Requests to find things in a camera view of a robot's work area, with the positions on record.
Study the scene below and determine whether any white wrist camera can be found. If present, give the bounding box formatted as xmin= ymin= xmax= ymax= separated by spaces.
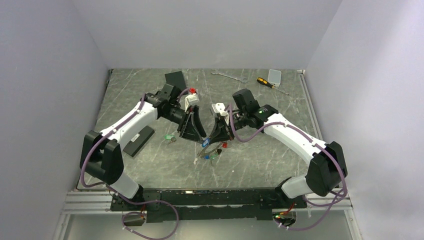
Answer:
xmin=211 ymin=102 xmax=228 ymax=117
xmin=184 ymin=88 xmax=200 ymax=111

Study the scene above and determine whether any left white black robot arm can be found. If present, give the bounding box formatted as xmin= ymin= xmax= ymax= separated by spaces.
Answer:
xmin=79 ymin=83 xmax=206 ymax=210

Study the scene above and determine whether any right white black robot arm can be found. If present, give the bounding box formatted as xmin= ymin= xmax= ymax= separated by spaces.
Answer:
xmin=208 ymin=88 xmax=348 ymax=208

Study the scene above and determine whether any black box with label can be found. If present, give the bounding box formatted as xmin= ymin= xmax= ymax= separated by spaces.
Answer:
xmin=123 ymin=126 xmax=155 ymax=158

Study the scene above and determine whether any clear plastic box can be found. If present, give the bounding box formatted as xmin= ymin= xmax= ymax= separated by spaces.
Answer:
xmin=267 ymin=69 xmax=282 ymax=87

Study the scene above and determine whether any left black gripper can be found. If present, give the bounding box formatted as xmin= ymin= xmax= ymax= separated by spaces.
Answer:
xmin=162 ymin=105 xmax=207 ymax=144

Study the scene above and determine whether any blue key top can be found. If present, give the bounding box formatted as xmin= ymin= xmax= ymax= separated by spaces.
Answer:
xmin=202 ymin=138 xmax=210 ymax=148

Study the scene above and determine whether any black rectangular block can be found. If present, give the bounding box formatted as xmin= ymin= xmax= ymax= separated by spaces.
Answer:
xmin=164 ymin=71 xmax=188 ymax=91

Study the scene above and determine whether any silver wrench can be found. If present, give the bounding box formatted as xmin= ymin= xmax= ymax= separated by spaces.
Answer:
xmin=210 ymin=69 xmax=248 ymax=84

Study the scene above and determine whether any yellow black screwdriver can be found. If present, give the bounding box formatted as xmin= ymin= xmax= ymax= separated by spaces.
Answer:
xmin=256 ymin=77 xmax=289 ymax=96

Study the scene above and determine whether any round metal keyring disc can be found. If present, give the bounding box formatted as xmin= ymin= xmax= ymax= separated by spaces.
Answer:
xmin=197 ymin=142 xmax=223 ymax=159

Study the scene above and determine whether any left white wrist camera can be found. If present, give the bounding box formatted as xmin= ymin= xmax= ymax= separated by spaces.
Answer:
xmin=184 ymin=88 xmax=200 ymax=111

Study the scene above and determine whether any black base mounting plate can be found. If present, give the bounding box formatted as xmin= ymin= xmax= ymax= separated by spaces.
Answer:
xmin=110 ymin=187 xmax=307 ymax=223

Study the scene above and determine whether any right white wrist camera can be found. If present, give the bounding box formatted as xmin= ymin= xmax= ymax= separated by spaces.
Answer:
xmin=211 ymin=102 xmax=228 ymax=117

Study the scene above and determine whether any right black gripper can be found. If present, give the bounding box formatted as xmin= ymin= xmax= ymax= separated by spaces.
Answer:
xmin=207 ymin=109 xmax=248 ymax=144

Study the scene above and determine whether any aluminium frame rail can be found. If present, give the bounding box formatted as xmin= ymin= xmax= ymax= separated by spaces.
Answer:
xmin=62 ymin=190 xmax=354 ymax=214

